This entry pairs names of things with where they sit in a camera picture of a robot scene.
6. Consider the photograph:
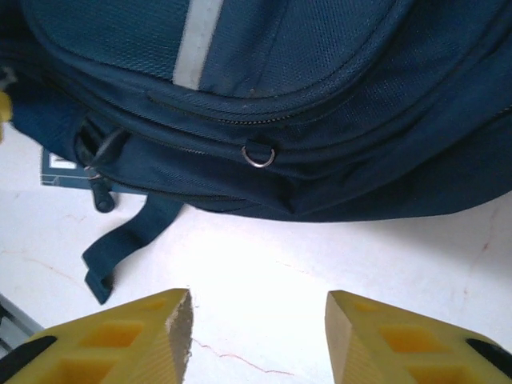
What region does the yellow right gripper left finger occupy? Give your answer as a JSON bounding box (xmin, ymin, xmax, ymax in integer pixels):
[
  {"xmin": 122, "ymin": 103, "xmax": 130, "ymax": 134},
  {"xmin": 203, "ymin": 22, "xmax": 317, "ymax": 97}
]
[{"xmin": 0, "ymin": 287, "xmax": 195, "ymax": 384}]

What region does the navy blue student backpack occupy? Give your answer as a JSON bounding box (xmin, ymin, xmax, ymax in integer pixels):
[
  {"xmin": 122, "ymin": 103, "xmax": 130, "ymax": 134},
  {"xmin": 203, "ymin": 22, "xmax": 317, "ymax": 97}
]
[{"xmin": 0, "ymin": 0, "xmax": 512, "ymax": 305}]

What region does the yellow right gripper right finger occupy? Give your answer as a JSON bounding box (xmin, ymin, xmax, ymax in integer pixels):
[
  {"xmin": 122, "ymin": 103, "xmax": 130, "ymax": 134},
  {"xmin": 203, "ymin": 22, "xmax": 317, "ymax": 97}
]
[{"xmin": 324, "ymin": 290, "xmax": 512, "ymax": 384}]

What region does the aluminium mounting rail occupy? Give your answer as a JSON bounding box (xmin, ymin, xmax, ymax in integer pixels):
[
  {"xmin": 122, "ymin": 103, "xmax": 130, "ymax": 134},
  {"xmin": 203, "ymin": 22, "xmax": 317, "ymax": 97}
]
[{"xmin": 0, "ymin": 294, "xmax": 46, "ymax": 355}]

